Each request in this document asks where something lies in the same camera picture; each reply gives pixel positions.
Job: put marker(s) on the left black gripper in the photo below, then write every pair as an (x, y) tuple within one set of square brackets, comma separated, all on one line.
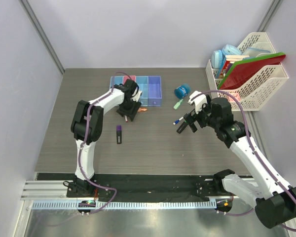
[(131, 113)]

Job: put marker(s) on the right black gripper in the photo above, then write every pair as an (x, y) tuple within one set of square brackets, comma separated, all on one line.
[(190, 118)]

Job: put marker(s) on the blue whiteboard marker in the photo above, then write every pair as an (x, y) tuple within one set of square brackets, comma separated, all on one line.
[(178, 120)]

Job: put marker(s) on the light blue drawer box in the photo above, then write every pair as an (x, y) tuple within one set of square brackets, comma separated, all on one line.
[(142, 82), (116, 80)]

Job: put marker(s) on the pink plastic drawer box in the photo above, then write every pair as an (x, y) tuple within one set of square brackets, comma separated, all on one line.
[(128, 78)]

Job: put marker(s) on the purple plastic drawer box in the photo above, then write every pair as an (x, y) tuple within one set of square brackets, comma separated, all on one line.
[(154, 91)]

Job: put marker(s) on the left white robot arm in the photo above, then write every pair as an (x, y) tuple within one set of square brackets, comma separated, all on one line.
[(87, 126)]

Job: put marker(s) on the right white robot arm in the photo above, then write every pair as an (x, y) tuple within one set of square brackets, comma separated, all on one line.
[(273, 198)]

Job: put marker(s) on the green capped black highlighter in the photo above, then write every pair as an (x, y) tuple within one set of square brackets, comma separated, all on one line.
[(182, 127)]

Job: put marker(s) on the purple capped black highlighter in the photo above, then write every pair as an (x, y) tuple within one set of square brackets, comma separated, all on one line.
[(119, 134)]

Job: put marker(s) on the blue round tape dispenser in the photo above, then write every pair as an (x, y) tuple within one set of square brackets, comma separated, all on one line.
[(182, 91)]

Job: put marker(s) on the pink eraser box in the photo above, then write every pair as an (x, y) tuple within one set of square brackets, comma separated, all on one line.
[(233, 97)]

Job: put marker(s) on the red plastic folder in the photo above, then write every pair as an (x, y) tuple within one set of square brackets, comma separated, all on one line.
[(251, 74)]

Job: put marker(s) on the blue headphones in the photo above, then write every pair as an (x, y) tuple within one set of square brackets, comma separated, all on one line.
[(219, 55)]

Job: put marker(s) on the stack of books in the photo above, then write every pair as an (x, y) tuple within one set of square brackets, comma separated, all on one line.
[(227, 62)]

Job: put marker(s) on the white mesh file organizer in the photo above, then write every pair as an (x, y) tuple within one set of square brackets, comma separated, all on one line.
[(256, 78)]

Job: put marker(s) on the green plastic folder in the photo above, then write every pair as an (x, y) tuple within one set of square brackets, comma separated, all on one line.
[(233, 67)]

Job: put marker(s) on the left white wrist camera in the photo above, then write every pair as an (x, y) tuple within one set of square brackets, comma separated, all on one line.
[(136, 95)]

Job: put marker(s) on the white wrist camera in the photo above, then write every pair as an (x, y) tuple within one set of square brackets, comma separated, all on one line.
[(197, 99), (136, 95)]

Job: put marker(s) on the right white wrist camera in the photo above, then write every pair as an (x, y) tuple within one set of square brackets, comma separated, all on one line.
[(197, 99)]

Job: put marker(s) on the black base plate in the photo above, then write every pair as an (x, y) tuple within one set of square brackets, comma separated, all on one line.
[(136, 185)]

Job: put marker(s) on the white slotted cable duct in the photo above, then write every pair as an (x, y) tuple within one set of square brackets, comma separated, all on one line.
[(84, 205)]

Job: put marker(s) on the aluminium rail frame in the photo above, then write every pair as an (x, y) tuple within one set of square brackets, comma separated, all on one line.
[(231, 218)]

